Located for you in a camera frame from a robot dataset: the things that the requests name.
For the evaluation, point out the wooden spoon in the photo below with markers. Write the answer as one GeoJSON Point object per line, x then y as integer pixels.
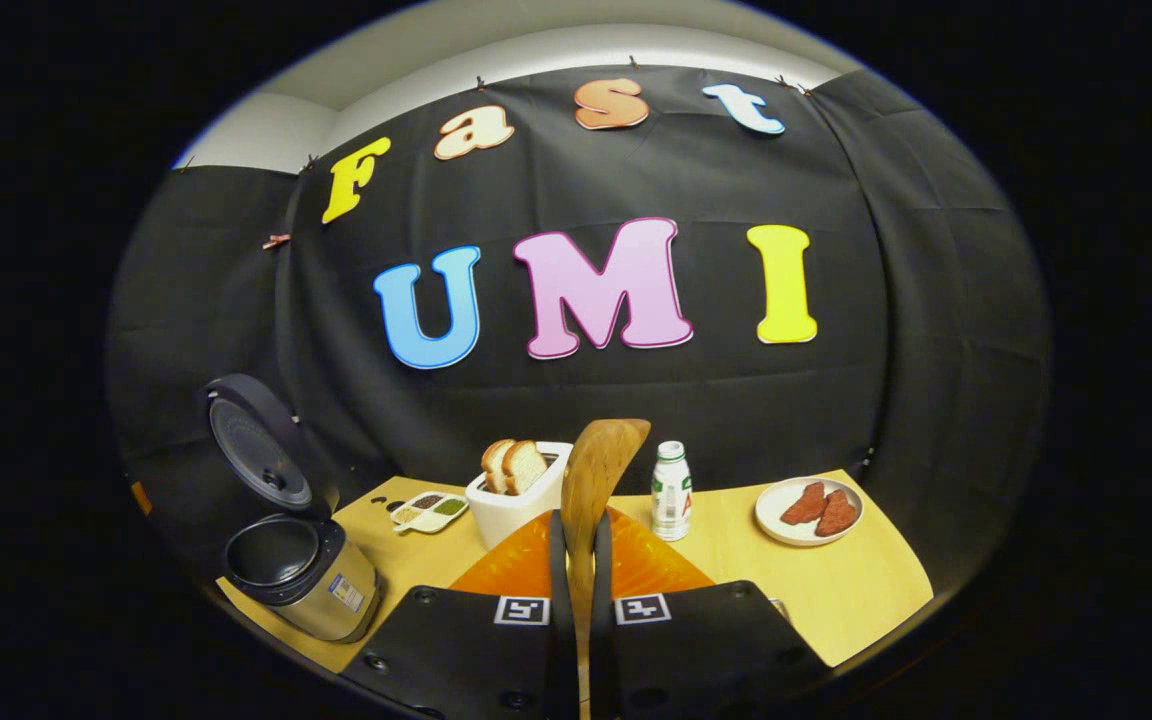
{"type": "Point", "coordinates": [596, 470]}

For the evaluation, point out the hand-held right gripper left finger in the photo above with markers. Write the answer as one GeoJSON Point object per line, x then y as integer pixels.
{"type": "Point", "coordinates": [558, 650]}

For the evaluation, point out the white toaster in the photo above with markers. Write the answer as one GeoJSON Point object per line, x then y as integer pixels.
{"type": "Point", "coordinates": [506, 515]}

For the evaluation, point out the small white drink bottle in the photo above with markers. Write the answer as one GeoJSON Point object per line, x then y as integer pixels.
{"type": "Point", "coordinates": [671, 495]}

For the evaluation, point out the black backdrop cloth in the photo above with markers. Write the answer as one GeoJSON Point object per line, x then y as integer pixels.
{"type": "Point", "coordinates": [886, 300]}

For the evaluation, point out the pink clip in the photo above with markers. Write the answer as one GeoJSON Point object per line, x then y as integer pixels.
{"type": "Point", "coordinates": [276, 241]}

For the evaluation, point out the toast bread slice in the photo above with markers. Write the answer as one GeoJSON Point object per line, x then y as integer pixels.
{"type": "Point", "coordinates": [492, 465]}
{"type": "Point", "coordinates": [526, 466]}

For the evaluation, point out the black and silver rice cooker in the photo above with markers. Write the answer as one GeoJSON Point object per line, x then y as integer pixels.
{"type": "Point", "coordinates": [306, 580]}

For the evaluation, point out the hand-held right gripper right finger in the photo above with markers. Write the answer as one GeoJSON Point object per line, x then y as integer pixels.
{"type": "Point", "coordinates": [604, 650]}

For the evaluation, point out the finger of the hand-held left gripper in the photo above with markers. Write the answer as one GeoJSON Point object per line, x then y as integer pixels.
{"type": "Point", "coordinates": [141, 498]}

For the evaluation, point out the red meat slice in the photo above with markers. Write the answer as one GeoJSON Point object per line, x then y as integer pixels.
{"type": "Point", "coordinates": [804, 504]}
{"type": "Point", "coordinates": [838, 514]}

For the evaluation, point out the white divided dish of beans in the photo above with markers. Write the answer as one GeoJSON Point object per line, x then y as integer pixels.
{"type": "Point", "coordinates": [431, 512]}

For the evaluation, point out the round white plate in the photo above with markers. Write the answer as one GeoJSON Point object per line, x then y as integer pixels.
{"type": "Point", "coordinates": [771, 520]}

